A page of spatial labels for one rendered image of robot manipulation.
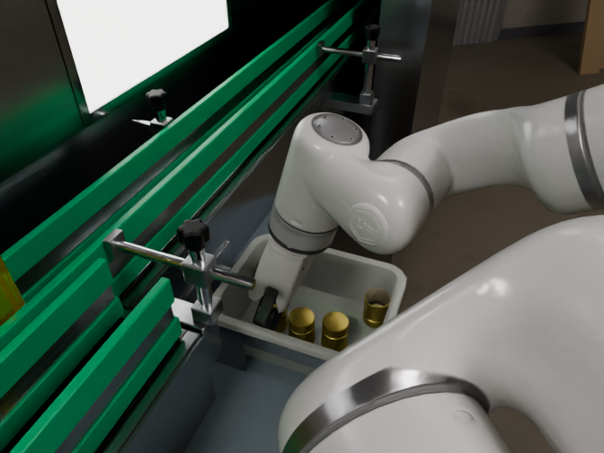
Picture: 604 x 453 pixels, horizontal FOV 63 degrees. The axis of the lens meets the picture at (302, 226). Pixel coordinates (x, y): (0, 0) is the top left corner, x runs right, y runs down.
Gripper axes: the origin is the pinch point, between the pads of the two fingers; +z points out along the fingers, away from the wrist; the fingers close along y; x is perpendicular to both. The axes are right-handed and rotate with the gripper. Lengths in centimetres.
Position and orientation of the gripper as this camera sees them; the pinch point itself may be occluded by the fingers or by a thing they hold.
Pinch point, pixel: (273, 306)
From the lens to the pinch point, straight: 66.2
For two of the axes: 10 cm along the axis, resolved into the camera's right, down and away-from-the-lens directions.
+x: 9.0, 4.2, -1.1
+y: -3.6, 5.9, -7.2
